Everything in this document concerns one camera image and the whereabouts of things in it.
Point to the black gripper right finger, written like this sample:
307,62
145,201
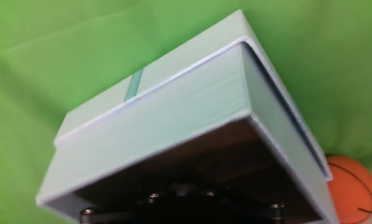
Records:
254,213

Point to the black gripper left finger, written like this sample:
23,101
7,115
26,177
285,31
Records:
117,214

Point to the orange mini basketball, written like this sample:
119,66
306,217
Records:
351,193

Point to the pale blue gift box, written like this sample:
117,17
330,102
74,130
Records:
179,109

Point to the green cloth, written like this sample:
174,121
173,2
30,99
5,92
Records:
49,46

